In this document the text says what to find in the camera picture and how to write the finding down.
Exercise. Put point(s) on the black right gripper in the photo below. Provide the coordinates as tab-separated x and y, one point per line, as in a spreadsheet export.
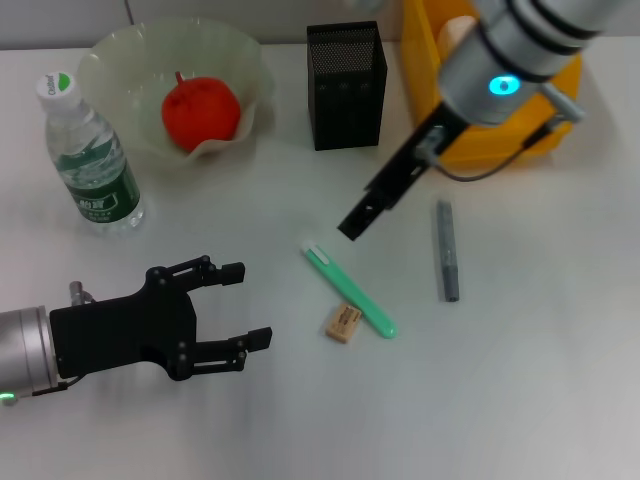
415	150

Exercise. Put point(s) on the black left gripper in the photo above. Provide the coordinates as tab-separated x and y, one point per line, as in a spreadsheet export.
125	330

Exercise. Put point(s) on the clear water bottle green label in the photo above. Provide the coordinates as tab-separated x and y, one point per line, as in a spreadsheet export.
95	170

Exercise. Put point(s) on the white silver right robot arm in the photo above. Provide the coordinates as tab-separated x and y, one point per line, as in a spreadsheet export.
515	55

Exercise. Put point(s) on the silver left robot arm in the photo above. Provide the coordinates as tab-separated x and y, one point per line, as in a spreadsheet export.
25	350

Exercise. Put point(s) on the gray marker pen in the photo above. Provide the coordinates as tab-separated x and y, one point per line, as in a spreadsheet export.
447	250

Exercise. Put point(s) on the tan eraser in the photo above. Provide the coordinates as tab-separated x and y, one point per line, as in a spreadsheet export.
342	323

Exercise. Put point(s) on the black mesh pen holder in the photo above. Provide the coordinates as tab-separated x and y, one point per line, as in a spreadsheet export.
347	105

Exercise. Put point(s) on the pale green glass fruit bowl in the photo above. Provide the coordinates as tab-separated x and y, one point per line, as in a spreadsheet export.
130	55

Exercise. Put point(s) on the yellow plastic storage bin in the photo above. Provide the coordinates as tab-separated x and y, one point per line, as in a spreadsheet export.
420	65

